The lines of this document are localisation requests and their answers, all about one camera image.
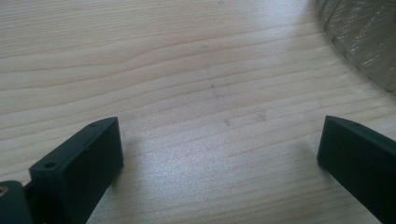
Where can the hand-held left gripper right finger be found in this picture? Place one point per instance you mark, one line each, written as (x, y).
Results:
(361, 161)

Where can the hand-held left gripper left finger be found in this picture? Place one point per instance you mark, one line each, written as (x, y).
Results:
(77, 174)

